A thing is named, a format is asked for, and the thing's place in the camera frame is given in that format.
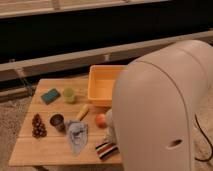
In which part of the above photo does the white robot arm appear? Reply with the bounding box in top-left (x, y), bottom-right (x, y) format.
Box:
top-left (112, 40), bottom-right (213, 171)

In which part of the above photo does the green plastic cup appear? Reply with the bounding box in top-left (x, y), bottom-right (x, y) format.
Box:
top-left (62, 88), bottom-right (75, 103)

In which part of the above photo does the metal cup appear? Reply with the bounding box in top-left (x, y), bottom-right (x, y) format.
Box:
top-left (50, 114), bottom-right (65, 132)

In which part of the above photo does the orange plastic bin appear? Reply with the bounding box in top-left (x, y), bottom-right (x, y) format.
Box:
top-left (87, 65), bottom-right (124, 107)

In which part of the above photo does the red yellow apple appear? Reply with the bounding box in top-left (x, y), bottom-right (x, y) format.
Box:
top-left (95, 114), bottom-right (106, 128)

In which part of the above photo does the yellow corn cob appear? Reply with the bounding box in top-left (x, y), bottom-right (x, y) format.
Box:
top-left (76, 104), bottom-right (89, 121)

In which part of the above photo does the blue grey cloth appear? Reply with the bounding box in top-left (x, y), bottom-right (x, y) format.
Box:
top-left (65, 120), bottom-right (88, 156)

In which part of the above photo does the teal sponge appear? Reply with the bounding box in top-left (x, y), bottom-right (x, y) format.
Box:
top-left (41, 88), bottom-right (60, 105)

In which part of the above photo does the wooden table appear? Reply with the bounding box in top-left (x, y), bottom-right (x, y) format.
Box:
top-left (9, 78), bottom-right (121, 166)

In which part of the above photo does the bunch of dark grapes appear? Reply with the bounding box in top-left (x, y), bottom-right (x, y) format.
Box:
top-left (32, 114), bottom-right (47, 138)

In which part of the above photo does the black cable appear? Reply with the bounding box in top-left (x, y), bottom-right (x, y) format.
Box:
top-left (194, 114), bottom-right (213, 163)

